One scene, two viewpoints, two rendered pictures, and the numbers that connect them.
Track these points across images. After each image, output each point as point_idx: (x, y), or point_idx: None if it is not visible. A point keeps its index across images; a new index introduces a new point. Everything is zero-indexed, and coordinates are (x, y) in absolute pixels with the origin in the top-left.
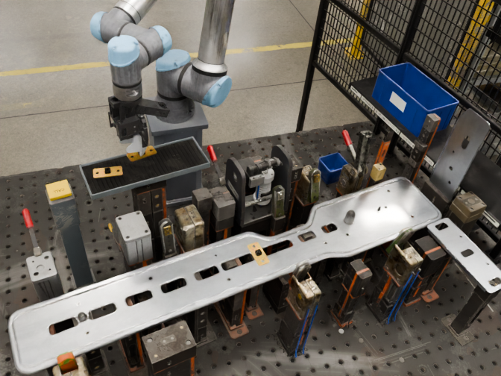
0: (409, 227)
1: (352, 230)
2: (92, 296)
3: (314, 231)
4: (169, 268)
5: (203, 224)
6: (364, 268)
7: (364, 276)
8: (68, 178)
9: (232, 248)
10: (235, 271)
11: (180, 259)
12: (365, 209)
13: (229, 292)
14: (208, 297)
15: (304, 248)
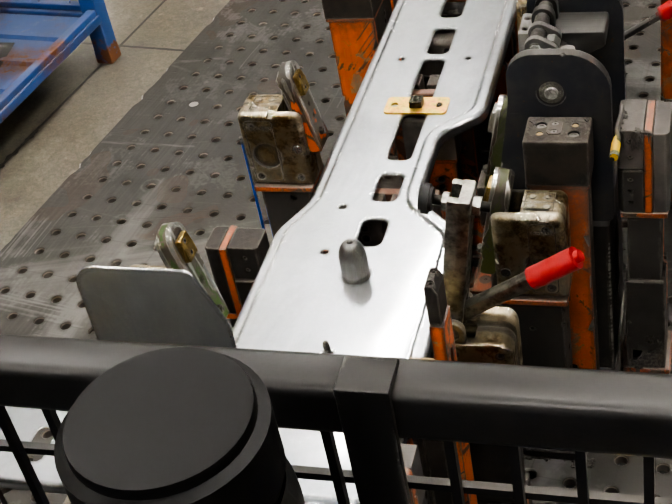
0: (167, 226)
1: (326, 266)
2: None
3: (386, 204)
4: (492, 6)
5: (516, 3)
6: (228, 243)
7: (216, 232)
8: None
9: (464, 80)
10: (410, 69)
11: (500, 19)
12: (355, 327)
13: (377, 55)
14: (392, 30)
15: (364, 170)
